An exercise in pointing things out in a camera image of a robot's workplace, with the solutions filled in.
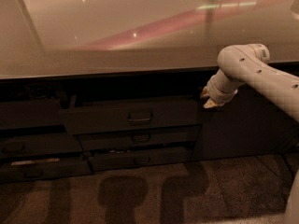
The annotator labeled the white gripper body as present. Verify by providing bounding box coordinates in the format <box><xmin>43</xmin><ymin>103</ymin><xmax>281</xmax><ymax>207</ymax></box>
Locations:
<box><xmin>206</xmin><ymin>75</ymin><xmax>238</xmax><ymax>106</ymax></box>

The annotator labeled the dark grey drawer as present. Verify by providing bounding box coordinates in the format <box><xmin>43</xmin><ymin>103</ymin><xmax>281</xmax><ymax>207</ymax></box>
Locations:
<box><xmin>0</xmin><ymin>133</ymin><xmax>81</xmax><ymax>159</ymax></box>
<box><xmin>89</xmin><ymin>147</ymin><xmax>192</xmax><ymax>172</ymax></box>
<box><xmin>0</xmin><ymin>158</ymin><xmax>92</xmax><ymax>183</ymax></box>
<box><xmin>60</xmin><ymin>96</ymin><xmax>198</xmax><ymax>134</ymax></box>
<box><xmin>78</xmin><ymin>125</ymin><xmax>201</xmax><ymax>150</ymax></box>
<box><xmin>0</xmin><ymin>99</ymin><xmax>62</xmax><ymax>130</ymax></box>

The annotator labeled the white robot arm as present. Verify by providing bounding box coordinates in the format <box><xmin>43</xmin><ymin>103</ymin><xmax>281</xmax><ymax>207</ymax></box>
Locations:
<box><xmin>200</xmin><ymin>44</ymin><xmax>299</xmax><ymax>122</ymax></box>

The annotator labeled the dark grey cabinet door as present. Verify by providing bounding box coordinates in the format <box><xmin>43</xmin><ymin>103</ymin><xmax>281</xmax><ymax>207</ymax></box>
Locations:
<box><xmin>191</xmin><ymin>63</ymin><xmax>299</xmax><ymax>161</ymax></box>

